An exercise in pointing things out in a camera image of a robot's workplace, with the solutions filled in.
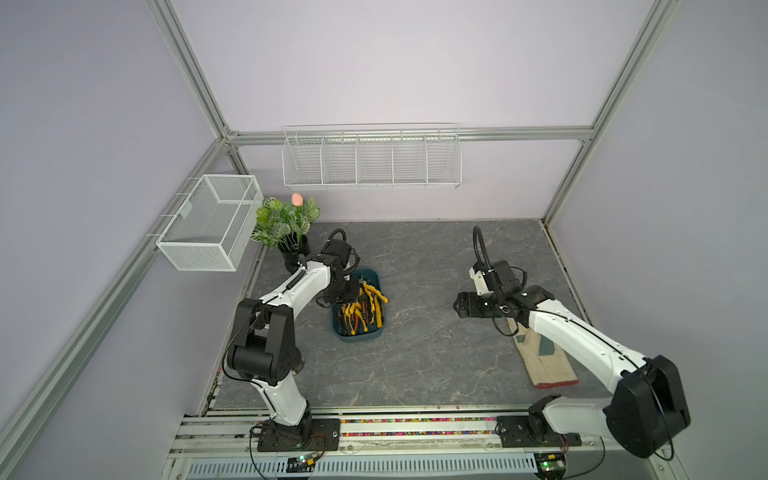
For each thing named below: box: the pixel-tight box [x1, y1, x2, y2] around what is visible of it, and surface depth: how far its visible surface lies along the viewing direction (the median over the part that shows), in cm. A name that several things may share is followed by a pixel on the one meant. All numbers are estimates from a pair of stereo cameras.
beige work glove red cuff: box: [506, 317, 579, 389], surface depth 84 cm
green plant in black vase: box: [250, 192, 320, 273], surface depth 89 cm
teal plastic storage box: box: [332, 268, 389, 343], surface depth 93 cm
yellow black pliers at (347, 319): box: [342, 303, 356, 335], surface depth 90 cm
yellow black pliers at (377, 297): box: [360, 281, 389, 328], surface depth 95 cm
